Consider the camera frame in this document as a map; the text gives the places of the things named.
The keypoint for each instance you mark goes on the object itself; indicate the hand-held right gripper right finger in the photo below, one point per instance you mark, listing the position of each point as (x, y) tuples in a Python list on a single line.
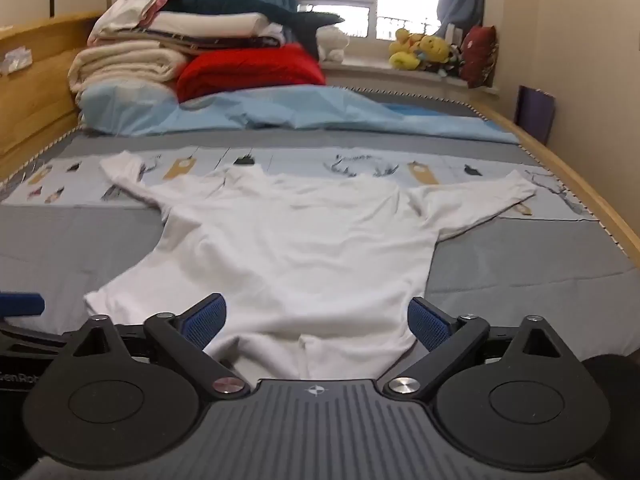
[(425, 324)]

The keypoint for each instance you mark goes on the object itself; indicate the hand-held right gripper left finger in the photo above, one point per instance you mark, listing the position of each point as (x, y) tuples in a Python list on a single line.
[(210, 321)]

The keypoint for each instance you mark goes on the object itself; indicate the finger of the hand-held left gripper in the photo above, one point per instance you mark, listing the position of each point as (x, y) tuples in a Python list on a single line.
[(20, 304)]

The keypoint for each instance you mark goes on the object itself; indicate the white long-sleeve shirt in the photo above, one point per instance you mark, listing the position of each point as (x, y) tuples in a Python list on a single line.
[(300, 260)]

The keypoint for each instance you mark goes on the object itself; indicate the grey printed bed sheet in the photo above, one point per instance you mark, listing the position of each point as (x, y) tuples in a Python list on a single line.
[(500, 260)]

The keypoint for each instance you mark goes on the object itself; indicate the wooden headboard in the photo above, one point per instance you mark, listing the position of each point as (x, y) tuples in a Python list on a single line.
[(35, 105)]

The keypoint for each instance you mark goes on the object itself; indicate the purple board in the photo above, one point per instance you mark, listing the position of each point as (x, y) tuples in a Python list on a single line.
[(535, 115)]

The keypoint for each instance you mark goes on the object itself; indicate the light blue blanket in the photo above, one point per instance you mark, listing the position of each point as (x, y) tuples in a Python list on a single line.
[(325, 110)]

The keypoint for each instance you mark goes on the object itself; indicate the red quilt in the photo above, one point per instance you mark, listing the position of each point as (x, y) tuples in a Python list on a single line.
[(240, 72)]

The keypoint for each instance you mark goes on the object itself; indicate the cream folded blanket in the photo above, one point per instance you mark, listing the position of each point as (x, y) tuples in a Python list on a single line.
[(125, 65)]

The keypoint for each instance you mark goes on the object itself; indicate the window sill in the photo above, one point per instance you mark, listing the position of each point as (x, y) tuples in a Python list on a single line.
[(370, 67)]

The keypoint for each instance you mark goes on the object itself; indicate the dark red cushion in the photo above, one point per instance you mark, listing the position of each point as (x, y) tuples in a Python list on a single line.
[(479, 55)]

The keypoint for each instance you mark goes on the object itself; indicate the yellow plush toy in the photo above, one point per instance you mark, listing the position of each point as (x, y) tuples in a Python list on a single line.
[(405, 50), (435, 47)]

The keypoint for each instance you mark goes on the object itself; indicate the white plush toy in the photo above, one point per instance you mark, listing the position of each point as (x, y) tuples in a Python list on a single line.
[(332, 42)]

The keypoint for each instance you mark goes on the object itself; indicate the white folded quilt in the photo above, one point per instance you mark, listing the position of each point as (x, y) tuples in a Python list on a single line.
[(215, 24)]

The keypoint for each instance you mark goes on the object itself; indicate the white and pink folded cloth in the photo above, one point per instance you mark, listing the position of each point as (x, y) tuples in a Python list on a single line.
[(125, 15)]

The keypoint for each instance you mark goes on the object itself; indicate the dark teal shark plush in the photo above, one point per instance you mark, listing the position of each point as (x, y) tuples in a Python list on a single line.
[(225, 0)]

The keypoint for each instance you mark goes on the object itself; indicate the wooden bed frame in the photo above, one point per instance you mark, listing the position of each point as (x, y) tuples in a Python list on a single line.
[(575, 180)]

